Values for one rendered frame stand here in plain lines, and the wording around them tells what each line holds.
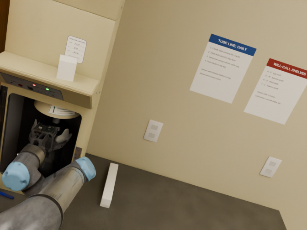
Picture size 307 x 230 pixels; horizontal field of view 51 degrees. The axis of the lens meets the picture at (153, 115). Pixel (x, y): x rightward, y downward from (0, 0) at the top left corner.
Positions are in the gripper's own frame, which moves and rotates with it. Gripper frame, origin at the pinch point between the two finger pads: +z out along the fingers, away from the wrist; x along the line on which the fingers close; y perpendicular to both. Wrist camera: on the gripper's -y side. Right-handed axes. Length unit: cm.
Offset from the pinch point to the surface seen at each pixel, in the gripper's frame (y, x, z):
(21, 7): 44.5, 14.6, -8.8
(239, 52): 44, -64, 34
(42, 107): 11.5, 4.0, -6.1
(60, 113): 11.6, -2.9, -6.5
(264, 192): -22, -107, 34
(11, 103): 10.2, 14.6, -7.1
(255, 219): -28, -101, 18
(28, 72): 29.3, 5.7, -19.6
